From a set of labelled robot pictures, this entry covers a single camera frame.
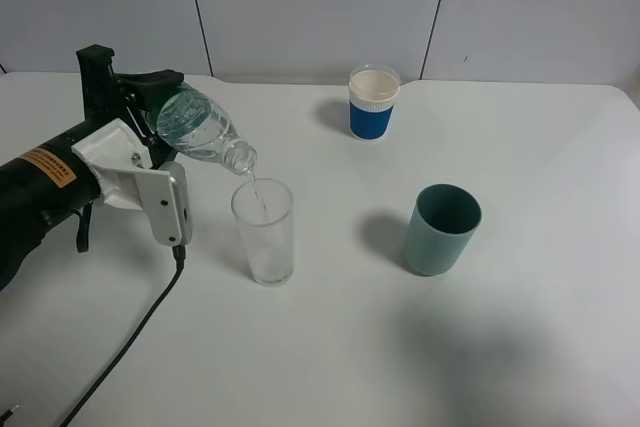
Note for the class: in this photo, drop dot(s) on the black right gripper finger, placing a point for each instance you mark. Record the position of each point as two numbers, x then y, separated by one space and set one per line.
153 89

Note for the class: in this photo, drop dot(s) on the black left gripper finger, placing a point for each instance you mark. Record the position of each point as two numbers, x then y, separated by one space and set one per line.
160 152

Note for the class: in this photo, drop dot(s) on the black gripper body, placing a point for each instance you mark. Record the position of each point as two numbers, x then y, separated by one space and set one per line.
105 98

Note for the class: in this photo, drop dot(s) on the clear plastic water bottle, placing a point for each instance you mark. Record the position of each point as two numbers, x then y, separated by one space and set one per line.
196 126

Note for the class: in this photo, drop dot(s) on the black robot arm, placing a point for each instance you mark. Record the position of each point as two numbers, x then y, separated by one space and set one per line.
42 188

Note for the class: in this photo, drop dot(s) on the blue and white cup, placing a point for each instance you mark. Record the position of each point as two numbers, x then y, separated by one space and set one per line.
373 90

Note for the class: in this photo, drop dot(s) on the teal green cup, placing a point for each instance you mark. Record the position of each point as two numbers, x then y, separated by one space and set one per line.
443 221

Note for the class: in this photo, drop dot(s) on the tall clear drinking glass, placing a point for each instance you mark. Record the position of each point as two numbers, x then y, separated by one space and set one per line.
263 211

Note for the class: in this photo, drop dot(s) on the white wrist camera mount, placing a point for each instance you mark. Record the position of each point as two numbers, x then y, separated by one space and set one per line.
127 180

